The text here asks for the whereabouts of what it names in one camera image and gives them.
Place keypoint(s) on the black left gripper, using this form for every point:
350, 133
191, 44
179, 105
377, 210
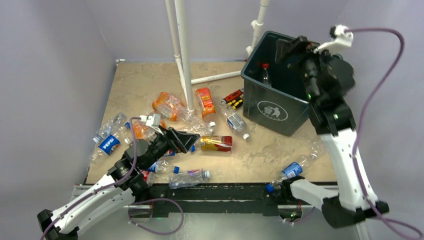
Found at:
184, 140

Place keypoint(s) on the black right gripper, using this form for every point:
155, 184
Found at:
300, 46

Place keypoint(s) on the water bottle lake picture label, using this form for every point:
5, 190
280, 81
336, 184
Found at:
265, 75

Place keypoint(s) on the red gold label bottle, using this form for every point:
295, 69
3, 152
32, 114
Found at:
216, 143

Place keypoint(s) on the crushed bottle purple label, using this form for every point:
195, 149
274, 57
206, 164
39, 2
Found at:
189, 178

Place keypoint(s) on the clear bottle white barcode label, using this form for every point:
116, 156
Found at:
235, 122

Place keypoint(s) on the small pepsi bottle blue cap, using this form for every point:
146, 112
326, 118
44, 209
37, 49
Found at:
172, 153

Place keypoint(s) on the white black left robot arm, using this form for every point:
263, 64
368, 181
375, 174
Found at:
123, 184

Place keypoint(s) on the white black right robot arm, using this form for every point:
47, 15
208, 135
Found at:
326, 80

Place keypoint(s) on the dark green trash bin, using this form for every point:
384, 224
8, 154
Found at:
283, 107

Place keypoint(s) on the clear crushed bottle white cap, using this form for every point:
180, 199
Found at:
203, 129

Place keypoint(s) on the water bottle blue label cap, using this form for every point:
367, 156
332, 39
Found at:
163, 167

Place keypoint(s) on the orange label tea bottle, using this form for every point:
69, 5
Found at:
204, 97

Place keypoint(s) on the small bottle red white label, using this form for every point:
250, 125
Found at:
149, 177

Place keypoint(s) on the yellow black screwdriver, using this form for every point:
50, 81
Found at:
236, 104
238, 98

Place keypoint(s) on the large pepsi bottle blue label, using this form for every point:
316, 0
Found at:
111, 143

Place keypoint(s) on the clear crushed bottle blue label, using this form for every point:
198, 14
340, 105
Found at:
109, 127

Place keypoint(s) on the blue label bottle near base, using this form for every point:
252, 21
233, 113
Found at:
298, 166

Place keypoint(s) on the white camera right wrist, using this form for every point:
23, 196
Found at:
341, 39

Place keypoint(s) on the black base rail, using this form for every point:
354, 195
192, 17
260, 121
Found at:
227, 198

